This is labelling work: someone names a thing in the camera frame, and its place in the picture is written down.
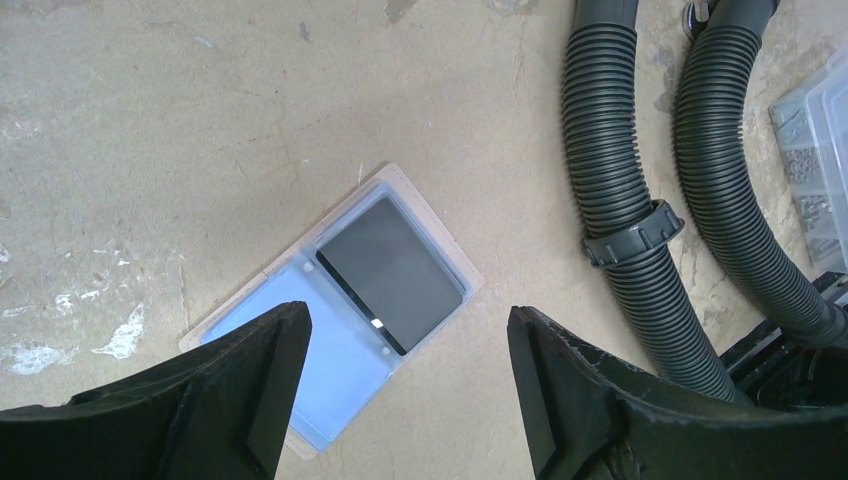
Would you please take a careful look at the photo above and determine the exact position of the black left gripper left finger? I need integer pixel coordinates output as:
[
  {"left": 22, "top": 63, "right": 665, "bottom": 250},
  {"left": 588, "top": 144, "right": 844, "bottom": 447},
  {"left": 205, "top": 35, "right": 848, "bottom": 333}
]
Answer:
[{"left": 1, "top": 301, "right": 312, "bottom": 479}]

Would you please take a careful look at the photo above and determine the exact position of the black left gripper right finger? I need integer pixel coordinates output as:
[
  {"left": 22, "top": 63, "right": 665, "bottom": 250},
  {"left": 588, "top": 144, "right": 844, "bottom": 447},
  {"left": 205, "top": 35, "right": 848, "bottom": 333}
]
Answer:
[{"left": 507, "top": 307, "right": 847, "bottom": 479}]

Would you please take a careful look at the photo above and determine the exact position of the beige leather card holder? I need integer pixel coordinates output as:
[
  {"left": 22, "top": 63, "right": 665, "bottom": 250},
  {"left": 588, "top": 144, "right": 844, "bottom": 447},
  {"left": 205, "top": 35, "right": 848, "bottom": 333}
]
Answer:
[{"left": 179, "top": 163, "right": 483, "bottom": 459}]

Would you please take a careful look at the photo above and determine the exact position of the grey credit card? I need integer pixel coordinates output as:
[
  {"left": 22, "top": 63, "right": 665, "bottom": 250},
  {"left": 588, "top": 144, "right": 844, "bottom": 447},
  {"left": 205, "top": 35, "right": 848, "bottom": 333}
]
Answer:
[{"left": 316, "top": 196, "right": 468, "bottom": 356}]

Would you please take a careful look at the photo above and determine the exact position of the clear plastic screw organizer box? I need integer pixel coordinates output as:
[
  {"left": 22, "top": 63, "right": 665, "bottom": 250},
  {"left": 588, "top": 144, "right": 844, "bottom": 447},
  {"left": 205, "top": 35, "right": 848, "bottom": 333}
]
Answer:
[{"left": 769, "top": 48, "right": 847, "bottom": 273}]

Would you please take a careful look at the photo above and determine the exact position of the black corrugated hose left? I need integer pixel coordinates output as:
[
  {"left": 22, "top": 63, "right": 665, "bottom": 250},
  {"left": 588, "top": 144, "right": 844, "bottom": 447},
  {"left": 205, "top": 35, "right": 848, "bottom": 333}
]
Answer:
[{"left": 561, "top": 0, "right": 753, "bottom": 405}]

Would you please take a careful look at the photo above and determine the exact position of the black corrugated hose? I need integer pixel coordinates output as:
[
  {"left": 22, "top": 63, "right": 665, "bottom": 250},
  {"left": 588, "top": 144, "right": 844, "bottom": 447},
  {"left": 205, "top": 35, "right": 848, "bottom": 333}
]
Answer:
[
  {"left": 561, "top": 0, "right": 753, "bottom": 405},
  {"left": 672, "top": 0, "right": 848, "bottom": 349}
]

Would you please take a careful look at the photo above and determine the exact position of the black corrugated hose right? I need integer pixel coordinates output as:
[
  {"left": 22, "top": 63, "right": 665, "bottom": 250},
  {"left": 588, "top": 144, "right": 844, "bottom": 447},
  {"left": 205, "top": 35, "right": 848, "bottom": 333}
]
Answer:
[{"left": 672, "top": 0, "right": 848, "bottom": 349}]

